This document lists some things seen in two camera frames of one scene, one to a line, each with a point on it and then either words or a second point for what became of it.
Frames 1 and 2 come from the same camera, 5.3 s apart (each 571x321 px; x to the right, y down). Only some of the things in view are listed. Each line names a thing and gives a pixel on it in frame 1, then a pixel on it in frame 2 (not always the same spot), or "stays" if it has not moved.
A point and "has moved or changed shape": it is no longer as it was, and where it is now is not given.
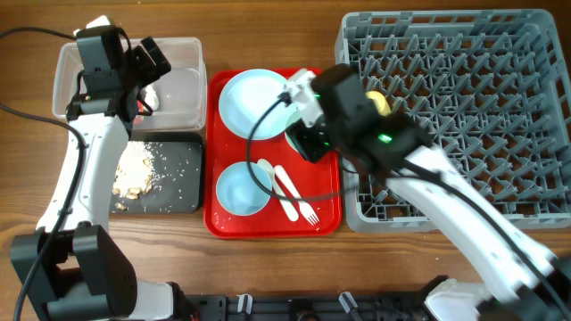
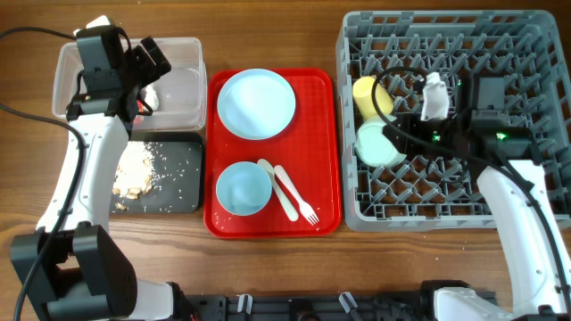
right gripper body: [316, 141] → [442, 130]
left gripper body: [140, 69] stays
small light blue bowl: [238, 193] stays
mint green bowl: [294, 117] has moved or changed shape
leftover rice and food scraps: [135, 173] stays
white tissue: [151, 97] stays
